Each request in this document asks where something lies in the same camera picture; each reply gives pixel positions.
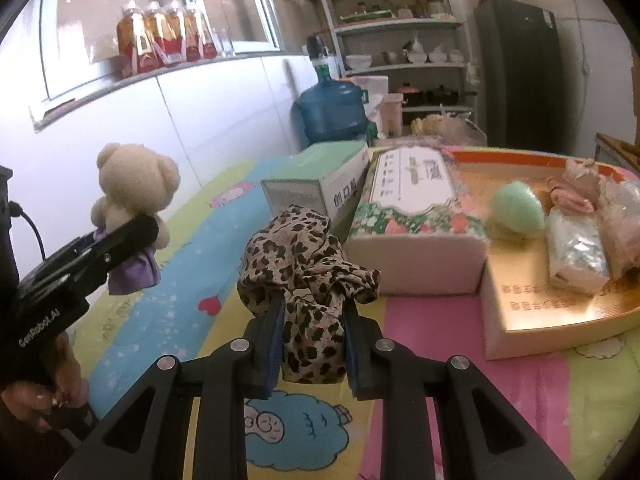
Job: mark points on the small white bowl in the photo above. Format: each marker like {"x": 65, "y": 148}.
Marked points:
{"x": 416, "y": 56}
{"x": 438, "y": 56}

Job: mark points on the plastic bag of vegetables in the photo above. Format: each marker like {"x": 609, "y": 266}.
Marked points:
{"x": 465, "y": 130}

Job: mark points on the green tray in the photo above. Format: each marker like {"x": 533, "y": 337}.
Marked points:
{"x": 366, "y": 17}

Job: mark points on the cooking oil bottle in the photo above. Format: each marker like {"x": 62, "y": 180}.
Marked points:
{"x": 199, "y": 30}
{"x": 132, "y": 40}
{"x": 176, "y": 30}
{"x": 157, "y": 32}

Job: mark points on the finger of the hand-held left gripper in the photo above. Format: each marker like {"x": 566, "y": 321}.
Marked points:
{"x": 75, "y": 246}
{"x": 120, "y": 245}

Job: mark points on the red cooking pot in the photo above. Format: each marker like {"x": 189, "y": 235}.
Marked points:
{"x": 410, "y": 96}

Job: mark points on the green makeup sponge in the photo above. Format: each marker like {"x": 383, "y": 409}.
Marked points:
{"x": 517, "y": 210}

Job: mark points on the beige teddy bear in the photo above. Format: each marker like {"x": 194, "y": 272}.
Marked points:
{"x": 132, "y": 175}

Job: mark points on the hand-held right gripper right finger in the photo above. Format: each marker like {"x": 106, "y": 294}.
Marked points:
{"x": 352, "y": 355}

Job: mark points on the large white bowl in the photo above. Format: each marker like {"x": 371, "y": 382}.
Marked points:
{"x": 358, "y": 62}

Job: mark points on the leopard print scrunchie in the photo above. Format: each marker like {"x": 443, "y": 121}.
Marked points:
{"x": 300, "y": 260}

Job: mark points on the row of jars and bottles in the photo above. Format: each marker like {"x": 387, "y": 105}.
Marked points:
{"x": 400, "y": 6}

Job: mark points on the sliding window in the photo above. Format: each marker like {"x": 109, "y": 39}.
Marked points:
{"x": 100, "y": 10}

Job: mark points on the dark refrigerator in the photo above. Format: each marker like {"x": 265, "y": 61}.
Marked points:
{"x": 525, "y": 75}

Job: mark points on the orange-rimmed gift box tray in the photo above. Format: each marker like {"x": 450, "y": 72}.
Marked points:
{"x": 540, "y": 310}

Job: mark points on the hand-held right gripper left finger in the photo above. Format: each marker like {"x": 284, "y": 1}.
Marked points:
{"x": 274, "y": 340}

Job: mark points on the floral tissue pack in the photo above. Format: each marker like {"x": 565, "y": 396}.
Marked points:
{"x": 575, "y": 250}

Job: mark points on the person's left hand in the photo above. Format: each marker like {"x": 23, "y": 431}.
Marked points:
{"x": 60, "y": 390}

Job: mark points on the black wok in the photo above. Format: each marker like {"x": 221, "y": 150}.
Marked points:
{"x": 447, "y": 96}

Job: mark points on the metal bowl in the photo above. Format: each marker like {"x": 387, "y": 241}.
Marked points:
{"x": 391, "y": 57}

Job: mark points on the white sack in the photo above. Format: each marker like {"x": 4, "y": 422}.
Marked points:
{"x": 370, "y": 90}

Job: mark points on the pale yellow cauliflower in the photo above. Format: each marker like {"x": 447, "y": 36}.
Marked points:
{"x": 426, "y": 125}

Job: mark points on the blue water jug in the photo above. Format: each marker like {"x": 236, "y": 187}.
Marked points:
{"x": 330, "y": 112}

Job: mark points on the metal shelf rack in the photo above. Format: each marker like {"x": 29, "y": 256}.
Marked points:
{"x": 400, "y": 25}

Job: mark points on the floral tissue box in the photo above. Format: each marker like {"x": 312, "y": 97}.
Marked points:
{"x": 415, "y": 220}

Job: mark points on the white plastic bin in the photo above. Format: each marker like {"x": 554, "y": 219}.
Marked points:
{"x": 390, "y": 117}

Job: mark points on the mint green box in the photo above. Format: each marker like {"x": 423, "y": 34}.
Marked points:
{"x": 310, "y": 175}

